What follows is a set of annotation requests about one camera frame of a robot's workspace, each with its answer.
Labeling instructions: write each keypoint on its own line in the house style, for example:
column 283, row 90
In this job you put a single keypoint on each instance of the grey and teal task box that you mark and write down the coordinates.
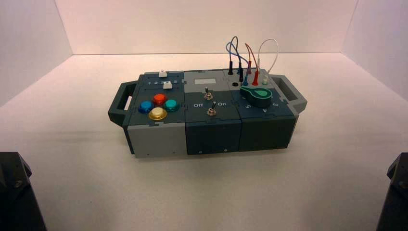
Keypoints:
column 210, row 137

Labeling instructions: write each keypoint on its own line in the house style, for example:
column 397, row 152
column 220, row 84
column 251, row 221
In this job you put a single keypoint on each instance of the blue dome push button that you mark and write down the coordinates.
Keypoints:
column 146, row 106

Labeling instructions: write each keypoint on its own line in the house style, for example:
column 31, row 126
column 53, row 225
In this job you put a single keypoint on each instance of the red dome push button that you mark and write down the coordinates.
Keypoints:
column 159, row 98

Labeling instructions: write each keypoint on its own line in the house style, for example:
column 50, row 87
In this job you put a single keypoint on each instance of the yellow dome push button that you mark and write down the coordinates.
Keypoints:
column 157, row 113

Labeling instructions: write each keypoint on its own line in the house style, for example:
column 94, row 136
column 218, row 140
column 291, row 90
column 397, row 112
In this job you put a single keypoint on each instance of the metal toggle switch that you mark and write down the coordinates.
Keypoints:
column 208, row 94
column 211, row 111

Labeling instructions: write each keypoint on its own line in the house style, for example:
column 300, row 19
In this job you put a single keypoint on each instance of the green rotary knob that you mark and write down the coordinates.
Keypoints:
column 259, row 95

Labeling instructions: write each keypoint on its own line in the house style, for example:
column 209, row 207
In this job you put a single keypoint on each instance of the green dome push button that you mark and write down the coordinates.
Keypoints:
column 171, row 104

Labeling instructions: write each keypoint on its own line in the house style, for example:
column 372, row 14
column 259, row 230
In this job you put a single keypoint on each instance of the white slider knob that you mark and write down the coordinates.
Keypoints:
column 163, row 74
column 167, row 85

